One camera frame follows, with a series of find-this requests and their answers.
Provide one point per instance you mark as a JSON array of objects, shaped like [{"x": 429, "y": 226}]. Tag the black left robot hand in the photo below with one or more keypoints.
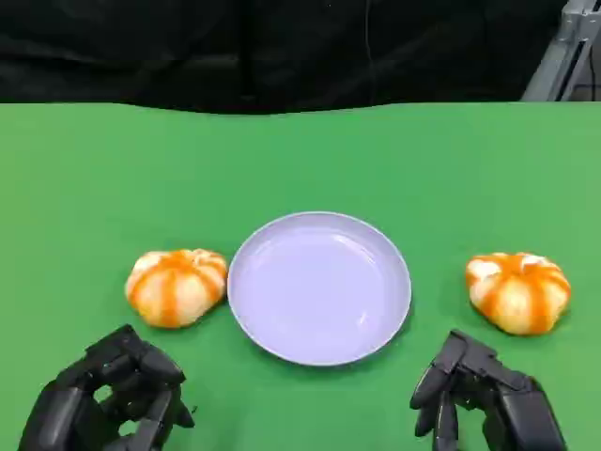
[{"x": 70, "y": 409}]

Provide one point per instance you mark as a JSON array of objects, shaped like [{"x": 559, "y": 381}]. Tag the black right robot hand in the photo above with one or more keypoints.
[{"x": 516, "y": 413}]

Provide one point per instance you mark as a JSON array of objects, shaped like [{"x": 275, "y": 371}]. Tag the orange and white bread roll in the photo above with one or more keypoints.
[
  {"x": 176, "y": 287},
  {"x": 518, "y": 292}
]

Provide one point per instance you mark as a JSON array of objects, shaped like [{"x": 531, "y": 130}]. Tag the lilac plate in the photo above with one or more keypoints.
[{"x": 319, "y": 287}]

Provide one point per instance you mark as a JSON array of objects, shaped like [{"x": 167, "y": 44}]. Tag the green table cloth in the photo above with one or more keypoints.
[{"x": 300, "y": 188}]

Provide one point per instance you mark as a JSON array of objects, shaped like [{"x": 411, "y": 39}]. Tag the black backdrop curtain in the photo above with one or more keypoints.
[{"x": 263, "y": 47}]

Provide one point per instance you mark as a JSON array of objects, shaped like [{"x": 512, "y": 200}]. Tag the grey metal frame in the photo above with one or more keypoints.
[{"x": 565, "y": 56}]

